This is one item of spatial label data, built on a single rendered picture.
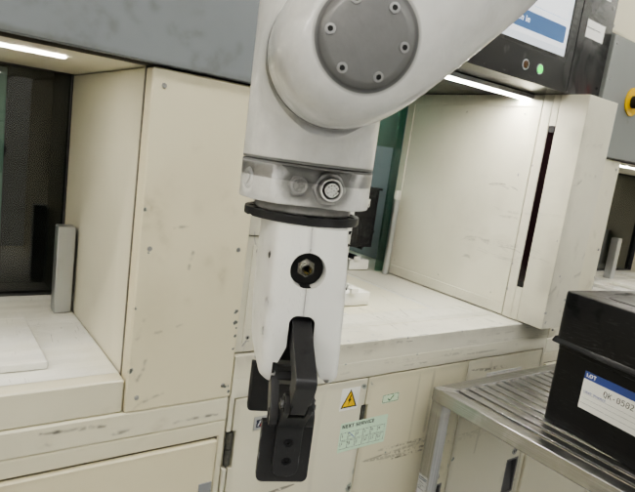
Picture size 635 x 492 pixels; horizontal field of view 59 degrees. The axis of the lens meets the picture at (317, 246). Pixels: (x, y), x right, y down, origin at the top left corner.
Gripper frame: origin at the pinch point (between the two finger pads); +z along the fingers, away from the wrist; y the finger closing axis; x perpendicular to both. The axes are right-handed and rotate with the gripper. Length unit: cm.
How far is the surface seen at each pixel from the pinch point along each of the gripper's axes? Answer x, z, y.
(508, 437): -51, 27, 49
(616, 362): -64, 9, 43
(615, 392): -65, 14, 42
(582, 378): -63, 14, 49
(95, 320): 22, 13, 58
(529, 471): -84, 57, 88
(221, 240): 3.5, -4.6, 46.6
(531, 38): -54, -47, 73
